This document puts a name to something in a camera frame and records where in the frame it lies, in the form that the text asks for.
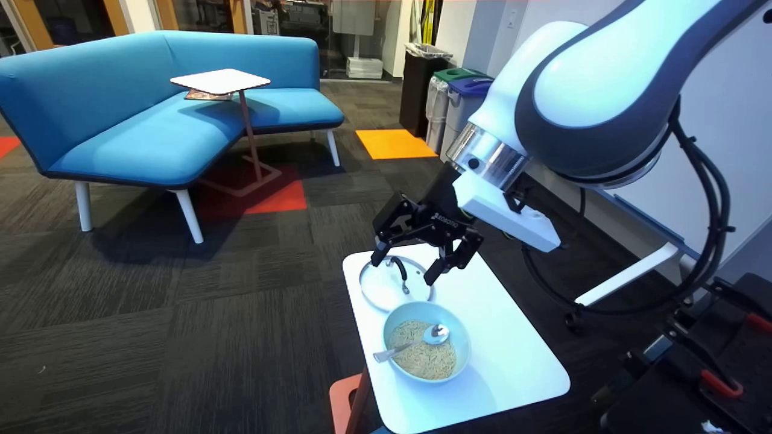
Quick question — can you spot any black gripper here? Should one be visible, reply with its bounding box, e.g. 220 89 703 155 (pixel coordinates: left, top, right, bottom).
370 193 482 284

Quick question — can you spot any white side table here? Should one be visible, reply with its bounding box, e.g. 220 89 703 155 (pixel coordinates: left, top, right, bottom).
173 67 280 197
343 251 573 434

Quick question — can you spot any light blue bowl of rice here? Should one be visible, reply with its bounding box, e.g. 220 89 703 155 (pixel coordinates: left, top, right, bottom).
381 302 471 383

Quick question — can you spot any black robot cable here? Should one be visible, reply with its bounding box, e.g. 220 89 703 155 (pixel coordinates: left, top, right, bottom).
521 103 735 319

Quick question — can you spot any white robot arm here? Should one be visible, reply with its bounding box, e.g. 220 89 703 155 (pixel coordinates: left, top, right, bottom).
372 0 766 283

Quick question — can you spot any red handled clamp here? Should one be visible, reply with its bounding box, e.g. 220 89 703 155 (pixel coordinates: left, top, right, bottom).
667 313 772 403

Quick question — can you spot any white whiteboard stand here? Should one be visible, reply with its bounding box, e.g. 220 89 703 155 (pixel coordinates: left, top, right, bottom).
581 7 772 304

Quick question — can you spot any blue corner sofa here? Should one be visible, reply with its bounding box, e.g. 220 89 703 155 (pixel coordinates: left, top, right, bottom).
0 32 343 228

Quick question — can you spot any far white side table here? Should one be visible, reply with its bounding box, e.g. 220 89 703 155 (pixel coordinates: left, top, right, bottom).
173 67 280 197

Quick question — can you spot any silver metal spoon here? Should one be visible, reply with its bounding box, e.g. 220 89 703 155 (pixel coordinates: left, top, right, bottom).
375 322 452 362

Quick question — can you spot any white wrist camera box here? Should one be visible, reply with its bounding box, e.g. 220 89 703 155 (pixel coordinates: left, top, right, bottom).
454 171 562 254

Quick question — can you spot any black trash bin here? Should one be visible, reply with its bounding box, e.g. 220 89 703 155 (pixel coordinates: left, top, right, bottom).
398 44 450 138

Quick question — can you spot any glass pot lid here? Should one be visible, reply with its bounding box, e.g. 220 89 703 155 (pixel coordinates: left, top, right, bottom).
360 256 434 313

